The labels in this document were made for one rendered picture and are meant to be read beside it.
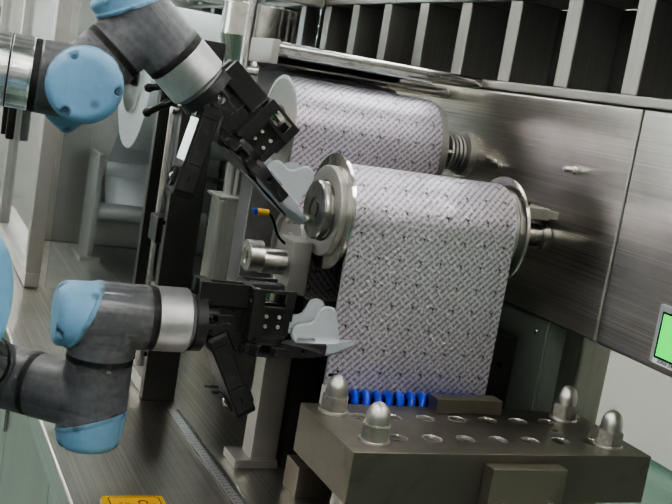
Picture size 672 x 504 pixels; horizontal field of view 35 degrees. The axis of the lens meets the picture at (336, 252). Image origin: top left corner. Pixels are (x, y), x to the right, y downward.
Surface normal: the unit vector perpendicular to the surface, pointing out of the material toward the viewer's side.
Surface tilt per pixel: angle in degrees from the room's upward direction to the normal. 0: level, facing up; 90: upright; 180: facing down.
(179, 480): 0
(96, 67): 91
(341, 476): 90
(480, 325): 90
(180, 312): 61
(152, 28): 94
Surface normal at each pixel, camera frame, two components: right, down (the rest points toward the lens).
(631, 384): -0.91, -0.09
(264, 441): 0.38, 0.20
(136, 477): 0.16, -0.98
